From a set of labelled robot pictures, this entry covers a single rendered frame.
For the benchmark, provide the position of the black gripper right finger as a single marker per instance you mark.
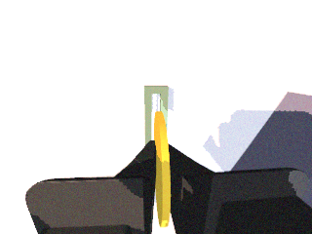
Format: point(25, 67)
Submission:
point(197, 192)

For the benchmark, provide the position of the thin gold coin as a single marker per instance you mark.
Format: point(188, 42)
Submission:
point(163, 175)

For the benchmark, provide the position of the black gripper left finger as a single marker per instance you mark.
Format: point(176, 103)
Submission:
point(123, 199)

